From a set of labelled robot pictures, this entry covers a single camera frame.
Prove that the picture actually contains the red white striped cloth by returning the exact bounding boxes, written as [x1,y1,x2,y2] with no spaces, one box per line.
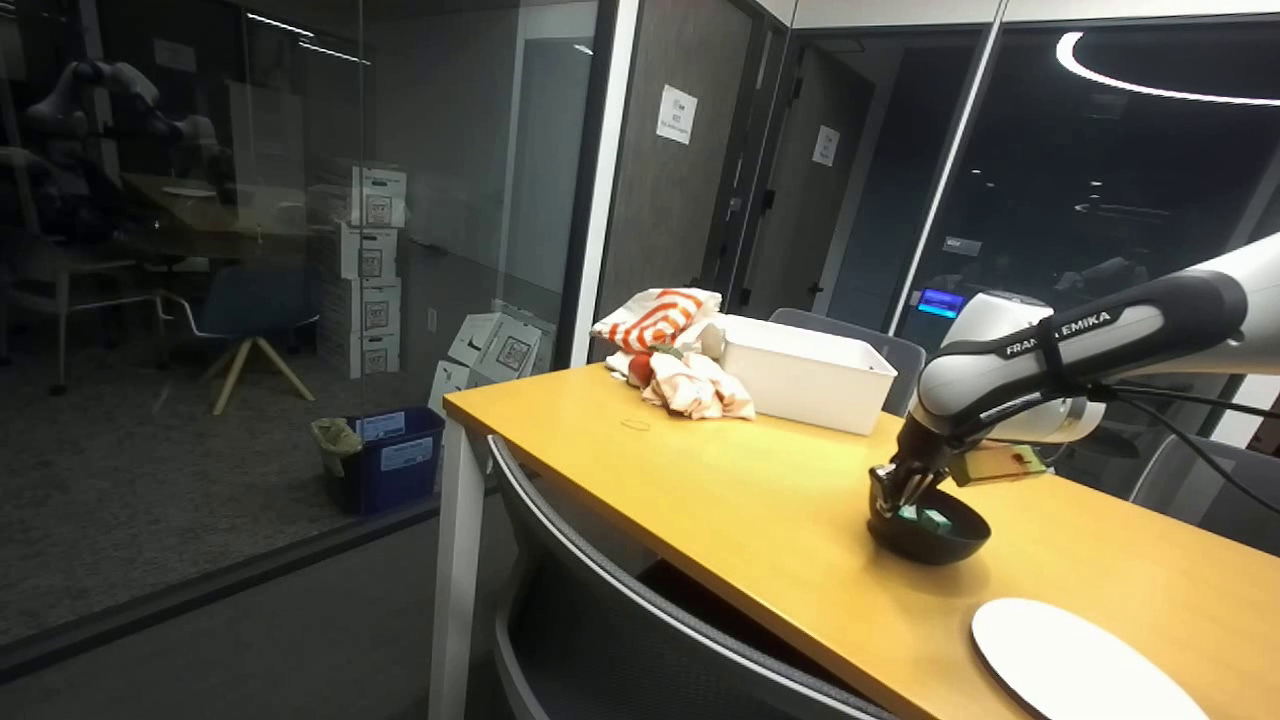
[590,287,721,351]

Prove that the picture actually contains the pink white crumpled cloth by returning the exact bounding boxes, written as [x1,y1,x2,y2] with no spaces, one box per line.
[602,351,755,421]

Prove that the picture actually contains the white plastic bin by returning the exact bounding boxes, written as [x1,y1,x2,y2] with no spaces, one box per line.
[715,315,894,436]

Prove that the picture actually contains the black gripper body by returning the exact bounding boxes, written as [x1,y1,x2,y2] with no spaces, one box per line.
[886,416,967,499]

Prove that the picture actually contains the blue chair wooden legs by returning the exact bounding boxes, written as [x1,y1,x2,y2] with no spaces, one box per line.
[156,262,319,411]

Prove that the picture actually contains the stacked white cardboard boxes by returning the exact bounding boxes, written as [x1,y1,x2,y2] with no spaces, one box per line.
[323,168,407,378]

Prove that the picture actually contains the blue storage crate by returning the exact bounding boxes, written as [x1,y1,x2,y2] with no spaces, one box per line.
[334,408,444,516]

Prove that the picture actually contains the black bowl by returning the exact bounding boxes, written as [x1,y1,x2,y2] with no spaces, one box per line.
[869,463,990,565]

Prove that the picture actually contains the white paper sign on door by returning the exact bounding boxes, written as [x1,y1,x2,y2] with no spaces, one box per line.
[656,82,694,144]

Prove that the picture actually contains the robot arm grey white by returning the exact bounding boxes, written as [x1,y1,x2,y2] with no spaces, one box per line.
[871,237,1280,516]

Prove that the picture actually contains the white round plate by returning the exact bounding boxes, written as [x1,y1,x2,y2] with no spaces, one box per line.
[967,594,1206,720]

